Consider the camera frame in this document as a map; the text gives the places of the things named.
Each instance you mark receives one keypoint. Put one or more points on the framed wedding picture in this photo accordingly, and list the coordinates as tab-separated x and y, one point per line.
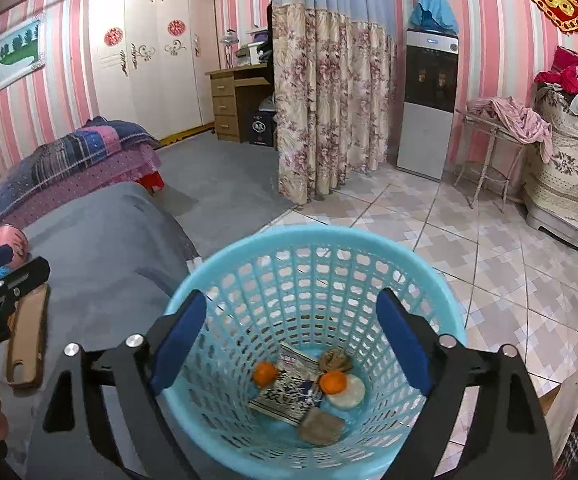
4	62

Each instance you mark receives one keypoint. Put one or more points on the white water dispenser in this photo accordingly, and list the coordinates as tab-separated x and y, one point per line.
426	135

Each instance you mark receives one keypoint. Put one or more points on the metal stand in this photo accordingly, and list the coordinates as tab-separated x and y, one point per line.
491	160

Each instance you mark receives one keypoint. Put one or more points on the blue cloth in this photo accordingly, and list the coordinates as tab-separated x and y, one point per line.
434	12

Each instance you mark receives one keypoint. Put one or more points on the white wardrobe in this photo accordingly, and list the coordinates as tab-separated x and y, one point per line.
154	55

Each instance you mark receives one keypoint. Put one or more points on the orange mandarin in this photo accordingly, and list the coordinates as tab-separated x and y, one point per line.
264	372

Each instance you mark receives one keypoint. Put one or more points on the pink bunny piggy bank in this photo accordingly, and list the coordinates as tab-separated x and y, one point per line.
6	240

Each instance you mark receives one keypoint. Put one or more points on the orange bottle cap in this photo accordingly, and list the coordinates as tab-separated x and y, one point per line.
332	383

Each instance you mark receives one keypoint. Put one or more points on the black and white snack packet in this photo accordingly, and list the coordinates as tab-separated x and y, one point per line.
286	395

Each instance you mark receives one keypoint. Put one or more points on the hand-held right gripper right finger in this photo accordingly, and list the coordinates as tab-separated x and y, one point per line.
404	340

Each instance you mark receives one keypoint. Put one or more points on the wooden desk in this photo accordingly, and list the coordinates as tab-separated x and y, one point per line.
226	102

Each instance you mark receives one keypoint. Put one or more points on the storage boxes on desk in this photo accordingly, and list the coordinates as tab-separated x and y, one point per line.
254	50

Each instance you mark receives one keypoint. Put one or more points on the bed with plaid blanket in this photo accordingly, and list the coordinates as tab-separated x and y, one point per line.
69	160

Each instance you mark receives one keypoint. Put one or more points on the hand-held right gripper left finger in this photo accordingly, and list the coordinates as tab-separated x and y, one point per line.
179	340

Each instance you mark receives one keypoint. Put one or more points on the floral covered cabinet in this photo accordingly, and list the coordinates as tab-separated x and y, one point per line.
569	175

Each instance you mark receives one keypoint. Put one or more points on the pink cloth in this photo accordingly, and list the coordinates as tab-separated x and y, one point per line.
514	117

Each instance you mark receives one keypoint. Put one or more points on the large brown paper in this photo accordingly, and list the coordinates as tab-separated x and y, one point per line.
334	359

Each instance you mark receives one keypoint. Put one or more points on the teal plastic laundry basket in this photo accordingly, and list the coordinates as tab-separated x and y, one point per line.
314	270

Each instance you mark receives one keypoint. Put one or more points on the cardboard tube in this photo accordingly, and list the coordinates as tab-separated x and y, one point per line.
320	425

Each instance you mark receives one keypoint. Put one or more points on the brown phone case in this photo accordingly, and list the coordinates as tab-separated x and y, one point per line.
29	335

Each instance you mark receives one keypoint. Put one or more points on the red cloth pile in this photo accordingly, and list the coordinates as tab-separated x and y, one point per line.
576	72

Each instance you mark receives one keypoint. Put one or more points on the silver desk lamp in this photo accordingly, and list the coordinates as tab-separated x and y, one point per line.
227	42

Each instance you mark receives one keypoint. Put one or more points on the white round plastic lid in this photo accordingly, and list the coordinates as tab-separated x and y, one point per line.
350	394

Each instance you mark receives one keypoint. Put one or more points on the blue floral curtain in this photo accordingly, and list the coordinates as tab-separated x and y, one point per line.
329	100

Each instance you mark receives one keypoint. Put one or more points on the black box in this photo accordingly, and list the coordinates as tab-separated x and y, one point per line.
260	127

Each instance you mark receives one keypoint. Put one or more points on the dark hanging garment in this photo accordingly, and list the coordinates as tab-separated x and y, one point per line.
270	45

